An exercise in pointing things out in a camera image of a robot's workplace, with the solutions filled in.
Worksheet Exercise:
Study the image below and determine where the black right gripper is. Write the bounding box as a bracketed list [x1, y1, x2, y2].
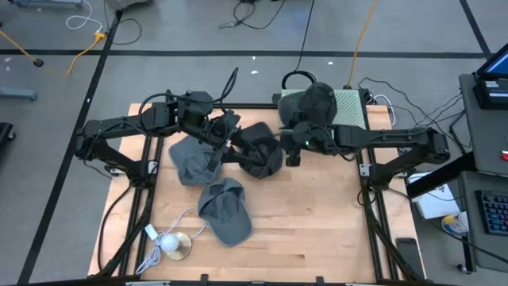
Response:
[273, 122, 318, 168]

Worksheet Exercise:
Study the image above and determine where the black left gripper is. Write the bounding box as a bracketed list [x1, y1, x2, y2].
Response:
[206, 110, 279, 184]

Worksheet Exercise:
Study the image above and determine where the black baseball cap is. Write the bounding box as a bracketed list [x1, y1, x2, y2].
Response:
[237, 121, 284, 180]

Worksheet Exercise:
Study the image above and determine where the charcoal baseball cap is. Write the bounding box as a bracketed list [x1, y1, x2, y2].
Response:
[277, 82, 338, 129]

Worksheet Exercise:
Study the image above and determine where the blue-grey baseball cap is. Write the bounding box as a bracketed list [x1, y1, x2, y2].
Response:
[197, 177, 254, 248]

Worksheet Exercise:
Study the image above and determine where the grey baseball cap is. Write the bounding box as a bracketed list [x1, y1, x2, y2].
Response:
[168, 134, 223, 187]

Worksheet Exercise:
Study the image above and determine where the pale green perforated metal stand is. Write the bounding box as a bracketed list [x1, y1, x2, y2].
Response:
[280, 87, 368, 132]

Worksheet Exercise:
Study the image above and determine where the white bulb brass base lamp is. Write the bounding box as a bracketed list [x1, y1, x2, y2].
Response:
[160, 231, 194, 261]

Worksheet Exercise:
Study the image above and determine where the white power adapter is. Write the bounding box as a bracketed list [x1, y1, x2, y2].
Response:
[144, 223, 160, 242]

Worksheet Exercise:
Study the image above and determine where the black slanted beam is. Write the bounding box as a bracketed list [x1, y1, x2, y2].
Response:
[405, 152, 477, 199]

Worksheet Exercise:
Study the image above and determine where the white cardboard box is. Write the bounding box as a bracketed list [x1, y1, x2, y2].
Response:
[407, 172, 461, 220]

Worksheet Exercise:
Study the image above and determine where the black smartphone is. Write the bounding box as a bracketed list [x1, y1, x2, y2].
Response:
[395, 237, 426, 281]

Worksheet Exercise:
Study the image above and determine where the white and yellow tape roll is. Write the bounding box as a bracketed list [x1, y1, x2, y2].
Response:
[441, 211, 470, 236]

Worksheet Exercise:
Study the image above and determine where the black box device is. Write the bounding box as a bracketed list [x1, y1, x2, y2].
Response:
[472, 77, 508, 110]

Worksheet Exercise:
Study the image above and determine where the grey desk with keyboard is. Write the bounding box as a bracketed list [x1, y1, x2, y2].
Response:
[458, 170, 508, 274]

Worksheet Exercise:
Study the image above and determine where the black keyboard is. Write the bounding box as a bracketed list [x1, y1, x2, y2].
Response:
[475, 189, 508, 236]

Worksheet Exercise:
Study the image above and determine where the black laptop screen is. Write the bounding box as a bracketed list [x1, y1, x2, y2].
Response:
[475, 42, 508, 79]

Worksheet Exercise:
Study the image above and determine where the grey floor bar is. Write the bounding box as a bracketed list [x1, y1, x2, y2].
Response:
[0, 87, 39, 102]

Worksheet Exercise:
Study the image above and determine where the black wheeled base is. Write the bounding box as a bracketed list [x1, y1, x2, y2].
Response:
[0, 122, 17, 143]

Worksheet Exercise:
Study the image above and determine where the black aluminium table frame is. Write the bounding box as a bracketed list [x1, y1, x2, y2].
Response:
[89, 89, 425, 286]

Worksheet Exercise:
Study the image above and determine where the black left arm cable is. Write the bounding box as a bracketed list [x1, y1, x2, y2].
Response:
[137, 66, 240, 120]

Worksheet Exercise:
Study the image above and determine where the thin black power cable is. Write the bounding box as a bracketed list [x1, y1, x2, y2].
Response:
[280, 0, 318, 91]

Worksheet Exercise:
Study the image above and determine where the white cable by stand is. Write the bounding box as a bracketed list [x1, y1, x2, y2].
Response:
[371, 94, 397, 126]

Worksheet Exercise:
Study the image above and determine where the orange power cable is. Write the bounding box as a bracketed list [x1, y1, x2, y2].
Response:
[346, 0, 378, 90]

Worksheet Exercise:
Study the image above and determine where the black tangled floor cable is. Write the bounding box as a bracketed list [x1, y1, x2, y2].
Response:
[218, 0, 287, 31]

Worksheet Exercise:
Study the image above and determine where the white lamp with cable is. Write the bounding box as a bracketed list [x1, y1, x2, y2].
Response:
[134, 206, 210, 276]

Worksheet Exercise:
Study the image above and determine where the black looped floor cable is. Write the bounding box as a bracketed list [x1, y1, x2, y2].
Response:
[103, 0, 143, 46]

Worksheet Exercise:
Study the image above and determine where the yellow extension cable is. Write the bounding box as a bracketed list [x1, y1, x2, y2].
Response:
[0, 29, 107, 77]

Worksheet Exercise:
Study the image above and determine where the white floor cable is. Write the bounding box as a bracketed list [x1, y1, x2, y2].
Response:
[65, 0, 103, 33]

